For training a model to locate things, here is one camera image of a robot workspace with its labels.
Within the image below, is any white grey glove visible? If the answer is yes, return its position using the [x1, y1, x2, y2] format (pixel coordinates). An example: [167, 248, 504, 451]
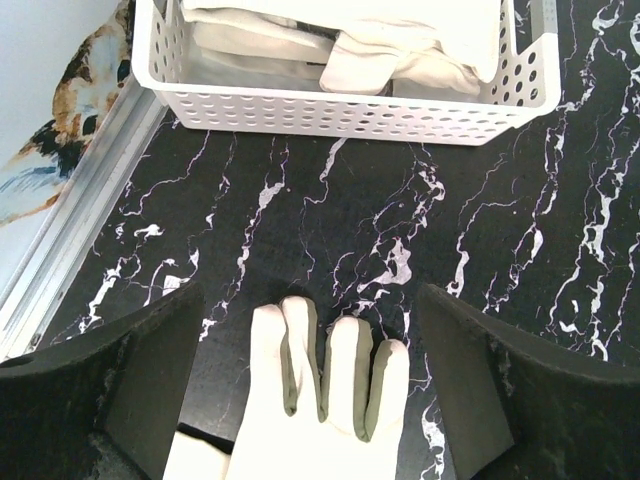
[192, 23, 334, 91]
[319, 32, 480, 95]

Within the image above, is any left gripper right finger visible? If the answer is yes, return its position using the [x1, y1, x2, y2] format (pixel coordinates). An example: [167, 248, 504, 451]
[417, 284, 639, 479]

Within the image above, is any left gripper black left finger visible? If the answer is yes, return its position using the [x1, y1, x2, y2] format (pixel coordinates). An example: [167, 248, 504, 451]
[1, 284, 204, 479]

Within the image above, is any aluminium left side rail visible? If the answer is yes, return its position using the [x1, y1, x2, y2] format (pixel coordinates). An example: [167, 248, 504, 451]
[1, 79, 166, 361]

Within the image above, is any white perforated storage basket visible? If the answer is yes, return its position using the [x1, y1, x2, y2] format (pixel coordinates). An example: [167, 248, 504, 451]
[131, 1, 562, 146]

